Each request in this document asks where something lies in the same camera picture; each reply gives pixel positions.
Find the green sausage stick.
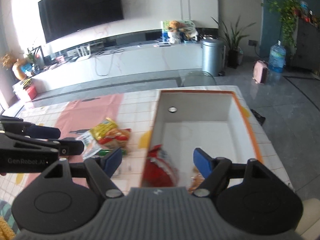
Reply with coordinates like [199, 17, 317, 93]
[96, 149, 127, 157]

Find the orange vase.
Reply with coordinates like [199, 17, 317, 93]
[12, 59, 27, 81]

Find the orange nut snack packet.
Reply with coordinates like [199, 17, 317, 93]
[188, 166, 204, 194]

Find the black wall television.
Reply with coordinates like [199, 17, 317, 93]
[38, 0, 124, 43]

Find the hanging ivy plant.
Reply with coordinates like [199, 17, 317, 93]
[259, 0, 302, 58]

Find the red storage box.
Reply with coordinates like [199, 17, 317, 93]
[23, 85, 37, 102]

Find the teddy bear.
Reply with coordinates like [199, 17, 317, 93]
[168, 20, 185, 44]

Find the white carrot-stick snack bag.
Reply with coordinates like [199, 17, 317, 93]
[76, 131, 102, 160]

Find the black cable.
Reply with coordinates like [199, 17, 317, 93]
[94, 47, 126, 77]

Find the pink table mat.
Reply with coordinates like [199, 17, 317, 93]
[22, 93, 124, 188]

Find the orange cardboard box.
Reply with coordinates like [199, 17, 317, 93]
[148, 89, 262, 187]

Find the small potted plant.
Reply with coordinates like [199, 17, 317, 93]
[27, 46, 44, 70]

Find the white tv cabinet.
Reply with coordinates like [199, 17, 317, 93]
[31, 43, 202, 93]

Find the blue water bottle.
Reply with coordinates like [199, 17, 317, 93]
[268, 40, 286, 73]

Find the dark cabinet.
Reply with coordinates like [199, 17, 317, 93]
[291, 19, 319, 74]

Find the silver trash bin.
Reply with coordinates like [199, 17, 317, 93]
[202, 39, 224, 77]

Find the round paper fan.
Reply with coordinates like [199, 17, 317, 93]
[183, 20, 199, 40]

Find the red orange snack bag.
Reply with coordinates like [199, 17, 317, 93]
[98, 128, 131, 150]

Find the yellow snack packet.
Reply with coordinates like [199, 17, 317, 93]
[89, 118, 118, 140]

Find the white wifi router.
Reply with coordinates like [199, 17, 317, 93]
[76, 44, 91, 60]

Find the potted green plant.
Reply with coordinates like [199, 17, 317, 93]
[211, 15, 256, 69]

